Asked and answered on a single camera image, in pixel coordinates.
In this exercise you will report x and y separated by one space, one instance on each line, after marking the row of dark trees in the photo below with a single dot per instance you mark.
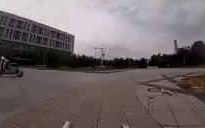
100 62

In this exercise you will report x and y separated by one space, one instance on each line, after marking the construction crane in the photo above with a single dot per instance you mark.
101 53

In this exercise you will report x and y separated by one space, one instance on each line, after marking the grey paved plaza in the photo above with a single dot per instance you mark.
73 90

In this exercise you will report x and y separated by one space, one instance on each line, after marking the robot's own part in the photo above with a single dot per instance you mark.
125 126
66 124

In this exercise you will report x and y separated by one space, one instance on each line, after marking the large grey office building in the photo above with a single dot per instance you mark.
26 35

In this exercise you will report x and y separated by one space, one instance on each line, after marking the dark industrial building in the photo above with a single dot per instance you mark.
186 53

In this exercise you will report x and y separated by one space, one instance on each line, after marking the raised stone slab border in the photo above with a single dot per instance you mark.
176 106

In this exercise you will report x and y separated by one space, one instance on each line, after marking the person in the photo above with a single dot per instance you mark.
5 66

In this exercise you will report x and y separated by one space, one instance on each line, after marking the yellow-brown planting bed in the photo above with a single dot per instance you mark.
200 82

